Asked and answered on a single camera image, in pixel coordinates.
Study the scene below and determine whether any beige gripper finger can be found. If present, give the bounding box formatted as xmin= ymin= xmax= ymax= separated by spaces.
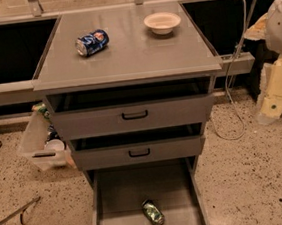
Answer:
xmin=244 ymin=14 xmax=268 ymax=41
xmin=257 ymin=54 xmax=282 ymax=125

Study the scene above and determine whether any green soda can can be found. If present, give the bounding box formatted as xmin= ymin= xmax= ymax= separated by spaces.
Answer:
xmin=142 ymin=199 xmax=165 ymax=225

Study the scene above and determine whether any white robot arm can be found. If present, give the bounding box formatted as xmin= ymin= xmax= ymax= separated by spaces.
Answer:
xmin=244 ymin=0 xmax=282 ymax=125

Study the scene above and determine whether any grey top drawer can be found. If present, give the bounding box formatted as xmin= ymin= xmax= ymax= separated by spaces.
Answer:
xmin=46 ymin=77 xmax=213 ymax=140

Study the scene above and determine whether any grey drawer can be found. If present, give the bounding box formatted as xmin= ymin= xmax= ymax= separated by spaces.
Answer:
xmin=92 ymin=158 xmax=209 ymax=225
xmin=46 ymin=77 xmax=213 ymax=140
xmin=70 ymin=124 xmax=205 ymax=170

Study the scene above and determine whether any grey drawer cabinet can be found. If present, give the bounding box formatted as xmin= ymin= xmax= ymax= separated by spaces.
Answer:
xmin=24 ymin=0 xmax=236 ymax=196

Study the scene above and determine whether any grey middle drawer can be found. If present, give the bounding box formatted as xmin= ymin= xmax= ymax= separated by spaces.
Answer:
xmin=70 ymin=124 xmax=205 ymax=170

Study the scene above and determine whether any blue soda can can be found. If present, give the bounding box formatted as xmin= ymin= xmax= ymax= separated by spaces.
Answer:
xmin=75 ymin=29 xmax=109 ymax=57

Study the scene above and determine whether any grey bottom drawer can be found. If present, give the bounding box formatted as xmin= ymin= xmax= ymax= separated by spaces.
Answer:
xmin=92 ymin=158 xmax=209 ymax=225

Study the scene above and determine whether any white bowl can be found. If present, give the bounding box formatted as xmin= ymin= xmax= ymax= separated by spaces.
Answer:
xmin=143 ymin=12 xmax=182 ymax=35

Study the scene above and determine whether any green snack bag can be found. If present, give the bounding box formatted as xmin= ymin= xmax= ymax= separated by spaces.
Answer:
xmin=32 ymin=102 xmax=50 ymax=120

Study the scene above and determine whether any white cup in bin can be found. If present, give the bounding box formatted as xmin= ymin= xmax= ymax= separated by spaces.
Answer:
xmin=44 ymin=139 xmax=65 ymax=151

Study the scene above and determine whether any clear plastic bin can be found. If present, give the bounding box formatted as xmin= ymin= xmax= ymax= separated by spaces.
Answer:
xmin=17 ymin=112 xmax=74 ymax=171

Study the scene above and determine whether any metal rod on floor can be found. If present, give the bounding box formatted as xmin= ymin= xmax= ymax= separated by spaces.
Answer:
xmin=0 ymin=197 xmax=40 ymax=225

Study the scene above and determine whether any white cable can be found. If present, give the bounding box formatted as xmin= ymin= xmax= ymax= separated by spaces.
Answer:
xmin=197 ymin=0 xmax=262 ymax=143

